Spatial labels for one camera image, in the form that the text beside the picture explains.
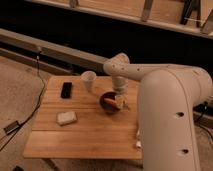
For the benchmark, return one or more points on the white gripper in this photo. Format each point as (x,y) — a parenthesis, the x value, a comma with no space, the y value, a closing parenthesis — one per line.
(120,86)

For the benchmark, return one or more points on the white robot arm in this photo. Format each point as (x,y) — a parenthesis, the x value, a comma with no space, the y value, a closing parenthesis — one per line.
(167,94)

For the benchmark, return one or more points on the black power adapter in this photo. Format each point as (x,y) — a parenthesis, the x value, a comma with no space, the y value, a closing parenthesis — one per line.
(11,127)

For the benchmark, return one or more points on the clear plastic cup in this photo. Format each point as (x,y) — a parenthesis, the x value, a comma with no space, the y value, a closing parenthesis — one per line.
(88,78)

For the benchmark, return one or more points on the white object at table edge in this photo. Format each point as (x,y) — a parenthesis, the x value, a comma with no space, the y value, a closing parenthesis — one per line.
(138,141)

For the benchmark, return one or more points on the black smartphone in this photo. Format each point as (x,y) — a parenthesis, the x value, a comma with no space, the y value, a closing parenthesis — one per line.
(66,90)

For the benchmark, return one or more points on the wooden table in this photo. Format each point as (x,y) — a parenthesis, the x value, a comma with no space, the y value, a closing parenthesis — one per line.
(94,135)

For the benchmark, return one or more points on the dark purple ceramic bowl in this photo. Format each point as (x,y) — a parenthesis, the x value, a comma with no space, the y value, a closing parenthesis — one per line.
(107,108)

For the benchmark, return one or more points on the white sponge block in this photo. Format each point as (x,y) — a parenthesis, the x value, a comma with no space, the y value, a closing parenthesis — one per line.
(66,118)

